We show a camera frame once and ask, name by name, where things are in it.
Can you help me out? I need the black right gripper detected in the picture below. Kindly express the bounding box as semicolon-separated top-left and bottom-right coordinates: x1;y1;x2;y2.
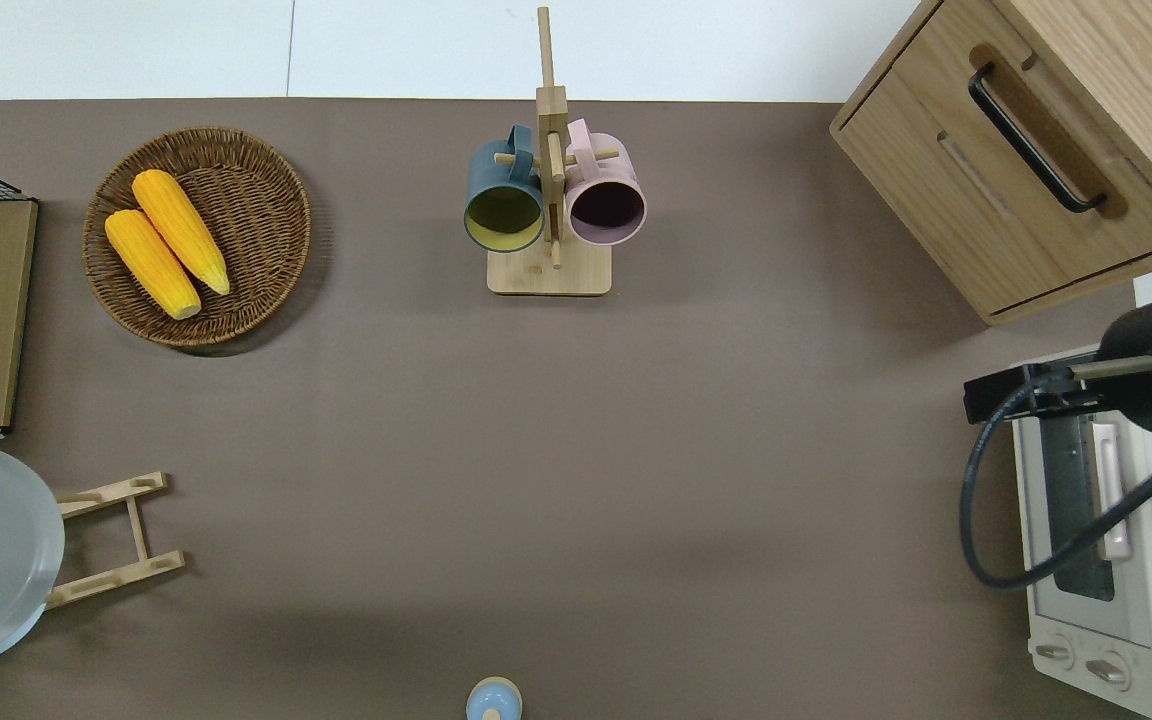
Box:
964;298;1152;438

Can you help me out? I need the wooden plate rack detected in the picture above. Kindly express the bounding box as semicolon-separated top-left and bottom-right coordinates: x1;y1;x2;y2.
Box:
44;471;187;611

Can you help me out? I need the wooden drawer cabinet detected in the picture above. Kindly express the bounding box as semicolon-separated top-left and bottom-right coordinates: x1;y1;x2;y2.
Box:
829;0;1152;327

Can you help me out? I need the cream toaster oven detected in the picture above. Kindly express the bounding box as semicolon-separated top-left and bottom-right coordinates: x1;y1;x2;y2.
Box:
1009;345;1152;720

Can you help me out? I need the brown table mat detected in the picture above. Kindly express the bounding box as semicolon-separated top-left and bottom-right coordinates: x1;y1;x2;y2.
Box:
0;97;1152;720

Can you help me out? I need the pink mug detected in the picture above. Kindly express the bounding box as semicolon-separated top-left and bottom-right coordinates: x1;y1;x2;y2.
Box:
564;118;648;247

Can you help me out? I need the wooden mug tree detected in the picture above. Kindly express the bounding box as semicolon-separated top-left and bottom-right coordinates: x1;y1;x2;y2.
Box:
487;6;622;297

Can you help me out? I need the dark blue mug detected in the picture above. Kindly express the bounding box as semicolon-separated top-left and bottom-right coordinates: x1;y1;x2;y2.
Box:
463;124;546;254

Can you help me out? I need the small blue round object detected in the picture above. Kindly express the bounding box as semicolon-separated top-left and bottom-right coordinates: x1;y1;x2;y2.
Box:
465;676;524;720

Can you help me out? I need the round wicker basket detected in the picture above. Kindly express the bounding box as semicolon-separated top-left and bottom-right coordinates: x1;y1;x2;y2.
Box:
83;126;313;349

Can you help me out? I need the yellow corn cob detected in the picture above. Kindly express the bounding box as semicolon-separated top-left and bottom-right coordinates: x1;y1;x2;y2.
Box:
104;208;203;321
131;168;232;297

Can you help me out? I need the toaster oven door handle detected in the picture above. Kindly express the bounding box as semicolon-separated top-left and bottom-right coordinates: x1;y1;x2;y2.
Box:
1089;420;1134;561

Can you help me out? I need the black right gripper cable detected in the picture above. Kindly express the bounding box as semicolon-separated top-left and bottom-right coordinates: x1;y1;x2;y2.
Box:
959;355;1152;591

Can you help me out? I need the black cabinet handle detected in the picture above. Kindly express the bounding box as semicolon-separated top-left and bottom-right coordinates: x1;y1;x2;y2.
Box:
968;62;1108;215

